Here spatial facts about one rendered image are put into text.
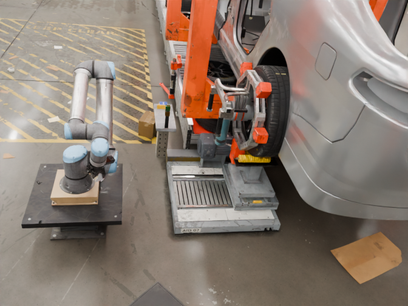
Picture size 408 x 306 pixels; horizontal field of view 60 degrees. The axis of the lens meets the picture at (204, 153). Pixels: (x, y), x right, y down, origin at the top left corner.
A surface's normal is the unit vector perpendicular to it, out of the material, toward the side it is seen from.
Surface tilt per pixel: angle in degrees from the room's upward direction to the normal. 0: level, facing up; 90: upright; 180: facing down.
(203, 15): 90
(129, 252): 0
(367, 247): 2
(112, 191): 0
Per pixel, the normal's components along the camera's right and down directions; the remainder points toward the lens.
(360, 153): -0.51, 0.44
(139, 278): 0.13, -0.80
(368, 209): -0.07, 0.77
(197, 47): 0.16, 0.59
